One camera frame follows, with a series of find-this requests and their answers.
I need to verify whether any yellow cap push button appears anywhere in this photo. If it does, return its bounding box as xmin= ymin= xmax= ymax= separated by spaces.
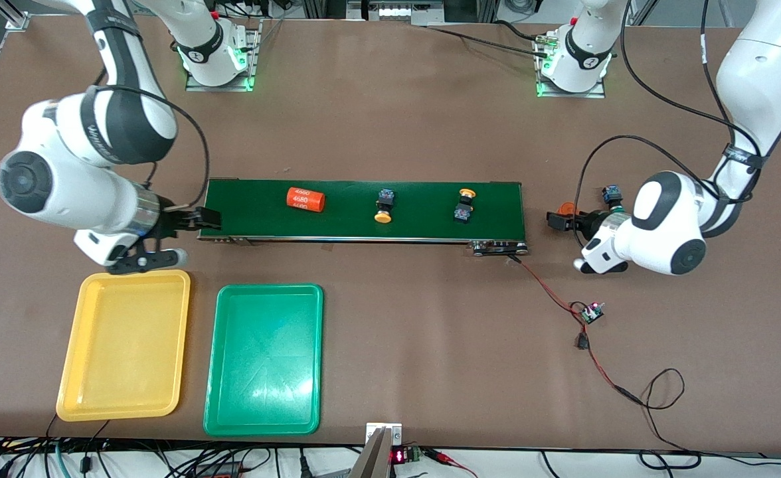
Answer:
xmin=373 ymin=189 xmax=395 ymax=223
xmin=454 ymin=188 xmax=476 ymax=222

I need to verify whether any yellow plastic tray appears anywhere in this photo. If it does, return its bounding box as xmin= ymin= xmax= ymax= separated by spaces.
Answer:
xmin=56 ymin=270 xmax=191 ymax=422

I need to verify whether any green belt conveyor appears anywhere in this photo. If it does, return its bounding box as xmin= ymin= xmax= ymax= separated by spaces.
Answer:
xmin=198 ymin=178 xmax=529 ymax=257

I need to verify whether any green plastic tray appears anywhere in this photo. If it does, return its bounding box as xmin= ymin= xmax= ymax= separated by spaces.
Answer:
xmin=203 ymin=283 xmax=325 ymax=437

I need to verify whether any red clip lead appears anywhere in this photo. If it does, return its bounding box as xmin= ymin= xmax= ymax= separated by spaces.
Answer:
xmin=424 ymin=448 xmax=479 ymax=478

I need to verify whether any grey equipment with white label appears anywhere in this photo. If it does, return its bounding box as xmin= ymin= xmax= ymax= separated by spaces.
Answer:
xmin=347 ymin=0 xmax=446 ymax=26

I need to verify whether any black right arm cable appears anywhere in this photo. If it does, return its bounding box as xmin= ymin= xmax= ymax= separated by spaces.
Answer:
xmin=92 ymin=83 xmax=211 ymax=210

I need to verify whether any red and black wire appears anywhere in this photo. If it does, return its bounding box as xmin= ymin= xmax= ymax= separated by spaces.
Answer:
xmin=507 ymin=254 xmax=644 ymax=406

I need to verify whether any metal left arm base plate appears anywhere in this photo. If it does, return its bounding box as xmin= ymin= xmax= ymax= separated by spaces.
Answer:
xmin=535 ymin=30 xmax=607 ymax=99

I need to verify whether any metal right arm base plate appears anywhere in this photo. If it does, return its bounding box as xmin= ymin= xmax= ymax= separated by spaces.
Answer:
xmin=185 ymin=19 xmax=262 ymax=92

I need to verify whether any thin black looped cable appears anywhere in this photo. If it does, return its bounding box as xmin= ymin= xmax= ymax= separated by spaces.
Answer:
xmin=630 ymin=368 xmax=781 ymax=469

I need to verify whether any black table cable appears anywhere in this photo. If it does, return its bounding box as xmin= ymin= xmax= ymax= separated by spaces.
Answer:
xmin=424 ymin=20 xmax=552 ymax=59

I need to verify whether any aluminium frame post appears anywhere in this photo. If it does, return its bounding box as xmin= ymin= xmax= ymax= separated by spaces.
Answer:
xmin=0 ymin=0 xmax=31 ymax=31

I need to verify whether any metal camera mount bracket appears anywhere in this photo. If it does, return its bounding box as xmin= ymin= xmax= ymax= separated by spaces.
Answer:
xmin=347 ymin=423 xmax=404 ymax=478

